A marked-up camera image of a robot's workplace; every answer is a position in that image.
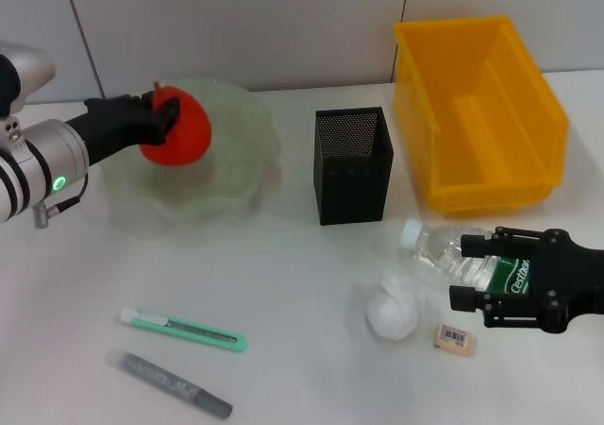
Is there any yellow plastic bin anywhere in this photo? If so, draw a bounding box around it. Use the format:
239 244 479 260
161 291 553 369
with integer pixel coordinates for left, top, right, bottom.
394 15 570 213

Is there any beige eraser with barcode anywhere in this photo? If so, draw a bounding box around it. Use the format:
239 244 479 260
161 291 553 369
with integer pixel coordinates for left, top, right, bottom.
432 323 478 356

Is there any clear green-label water bottle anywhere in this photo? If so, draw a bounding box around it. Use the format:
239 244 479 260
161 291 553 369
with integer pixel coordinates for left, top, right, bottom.
398 217 537 298

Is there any white paper ball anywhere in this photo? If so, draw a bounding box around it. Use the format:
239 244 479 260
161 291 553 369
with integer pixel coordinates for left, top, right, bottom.
364 273 420 342

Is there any pale green glass fruit plate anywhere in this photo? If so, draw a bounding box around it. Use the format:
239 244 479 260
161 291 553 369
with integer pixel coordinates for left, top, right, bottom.
96 77 283 232

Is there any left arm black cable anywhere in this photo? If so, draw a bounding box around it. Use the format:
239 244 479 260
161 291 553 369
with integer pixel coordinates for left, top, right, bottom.
30 172 91 229

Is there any green utility knife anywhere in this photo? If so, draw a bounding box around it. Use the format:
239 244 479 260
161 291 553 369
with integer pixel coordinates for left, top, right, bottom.
115 307 249 354

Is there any black mesh pen holder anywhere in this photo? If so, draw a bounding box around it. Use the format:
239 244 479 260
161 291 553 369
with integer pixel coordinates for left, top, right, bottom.
310 107 394 227

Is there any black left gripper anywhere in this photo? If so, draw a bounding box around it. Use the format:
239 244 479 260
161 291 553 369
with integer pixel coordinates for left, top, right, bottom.
64 89 183 167

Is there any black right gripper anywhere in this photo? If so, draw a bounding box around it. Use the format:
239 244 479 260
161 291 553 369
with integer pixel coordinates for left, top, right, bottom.
448 225 604 335

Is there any grey marker pen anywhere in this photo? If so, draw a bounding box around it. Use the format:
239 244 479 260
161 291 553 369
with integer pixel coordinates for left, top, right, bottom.
106 348 233 419

